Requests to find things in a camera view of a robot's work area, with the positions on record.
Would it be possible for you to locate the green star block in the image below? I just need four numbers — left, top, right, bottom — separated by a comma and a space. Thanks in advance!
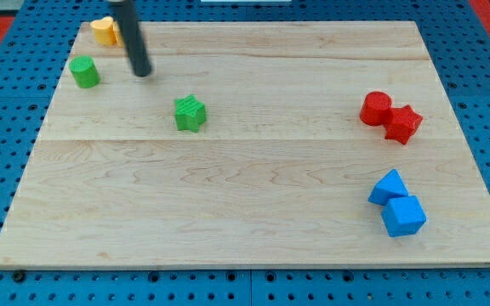
174, 94, 207, 133

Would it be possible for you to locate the red star block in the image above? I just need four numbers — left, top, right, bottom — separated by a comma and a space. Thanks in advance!
384, 105, 423, 145

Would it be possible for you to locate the light wooden board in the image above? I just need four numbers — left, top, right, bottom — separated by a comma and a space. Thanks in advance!
0, 21, 490, 270

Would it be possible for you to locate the red cylinder block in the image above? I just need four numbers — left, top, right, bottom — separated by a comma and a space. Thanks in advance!
359, 91, 392, 126

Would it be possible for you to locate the blue triangular prism block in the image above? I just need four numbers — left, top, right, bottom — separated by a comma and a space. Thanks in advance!
367, 168, 409, 206

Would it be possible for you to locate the blue cube block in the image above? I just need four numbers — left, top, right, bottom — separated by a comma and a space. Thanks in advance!
381, 195, 427, 237

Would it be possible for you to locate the green cylinder block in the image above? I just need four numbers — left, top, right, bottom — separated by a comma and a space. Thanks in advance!
69, 55, 100, 88

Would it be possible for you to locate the yellow heart block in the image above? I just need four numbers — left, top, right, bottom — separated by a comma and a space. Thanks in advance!
89, 16, 124, 48

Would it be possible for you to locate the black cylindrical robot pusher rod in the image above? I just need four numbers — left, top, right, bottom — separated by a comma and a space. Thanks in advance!
108, 0, 152, 77

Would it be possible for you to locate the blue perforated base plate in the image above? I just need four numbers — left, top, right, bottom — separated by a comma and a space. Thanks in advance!
0, 0, 490, 305

